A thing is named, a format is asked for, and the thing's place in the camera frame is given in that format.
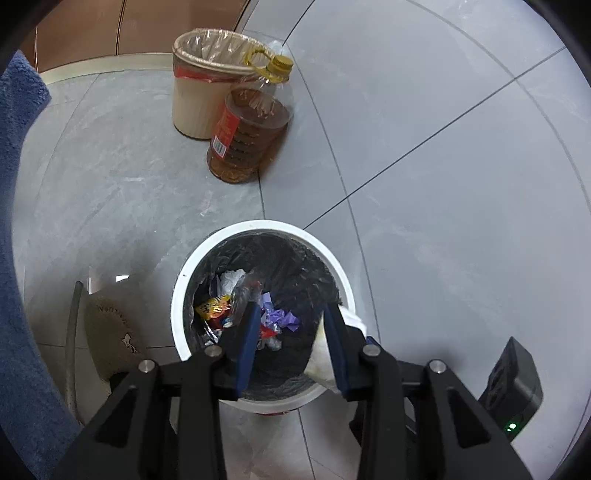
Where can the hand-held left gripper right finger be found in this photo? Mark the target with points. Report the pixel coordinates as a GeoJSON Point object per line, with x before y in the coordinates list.
{"type": "Point", "coordinates": [336, 350]}

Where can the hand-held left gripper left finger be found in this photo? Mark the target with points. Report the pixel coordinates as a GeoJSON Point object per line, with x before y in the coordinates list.
{"type": "Point", "coordinates": [248, 344]}

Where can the white tissue paper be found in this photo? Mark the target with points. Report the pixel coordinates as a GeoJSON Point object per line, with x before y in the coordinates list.
{"type": "Point", "coordinates": [321, 360]}

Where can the purple wrapper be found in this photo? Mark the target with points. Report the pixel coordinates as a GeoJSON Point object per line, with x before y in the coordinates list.
{"type": "Point", "coordinates": [281, 318]}

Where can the white round waste bin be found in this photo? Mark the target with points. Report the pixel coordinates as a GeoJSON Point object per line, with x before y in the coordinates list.
{"type": "Point", "coordinates": [295, 267]}

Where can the clear crushed plastic bottle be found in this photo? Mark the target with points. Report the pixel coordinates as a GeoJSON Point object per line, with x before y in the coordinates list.
{"type": "Point", "coordinates": [244, 297]}

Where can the yellow snack packet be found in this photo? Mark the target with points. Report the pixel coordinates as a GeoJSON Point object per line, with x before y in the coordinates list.
{"type": "Point", "coordinates": [213, 307]}

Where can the small white tissue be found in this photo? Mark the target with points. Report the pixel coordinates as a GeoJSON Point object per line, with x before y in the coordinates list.
{"type": "Point", "coordinates": [230, 282]}

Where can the beige slipper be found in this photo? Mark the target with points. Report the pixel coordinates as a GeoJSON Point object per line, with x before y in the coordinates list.
{"type": "Point", "coordinates": [113, 330]}

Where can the grey metal chair leg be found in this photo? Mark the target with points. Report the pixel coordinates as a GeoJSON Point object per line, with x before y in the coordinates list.
{"type": "Point", "coordinates": [71, 346]}

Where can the cooking oil bottle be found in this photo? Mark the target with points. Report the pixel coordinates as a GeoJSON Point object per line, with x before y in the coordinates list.
{"type": "Point", "coordinates": [249, 134]}

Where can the blue blanket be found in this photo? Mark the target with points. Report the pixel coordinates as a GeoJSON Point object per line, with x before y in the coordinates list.
{"type": "Point", "coordinates": [23, 277]}

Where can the beige bin with plastic liner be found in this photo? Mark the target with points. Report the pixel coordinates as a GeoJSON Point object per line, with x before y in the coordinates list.
{"type": "Point", "coordinates": [203, 92]}

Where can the brown kitchen base cabinets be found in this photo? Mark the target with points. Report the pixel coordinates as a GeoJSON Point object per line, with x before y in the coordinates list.
{"type": "Point", "coordinates": [138, 27]}

